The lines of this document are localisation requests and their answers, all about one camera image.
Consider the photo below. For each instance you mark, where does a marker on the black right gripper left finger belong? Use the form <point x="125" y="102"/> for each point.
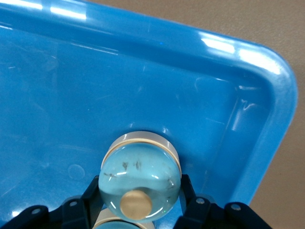
<point x="78" y="212"/>

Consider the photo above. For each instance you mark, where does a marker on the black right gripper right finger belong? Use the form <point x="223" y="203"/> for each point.
<point x="202" y="212"/>

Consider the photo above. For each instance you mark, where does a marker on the blue plastic tray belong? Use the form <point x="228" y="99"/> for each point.
<point x="71" y="95"/>

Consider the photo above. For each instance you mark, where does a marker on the scuffed blue call bell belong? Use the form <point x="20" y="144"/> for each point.
<point x="140" y="171"/>

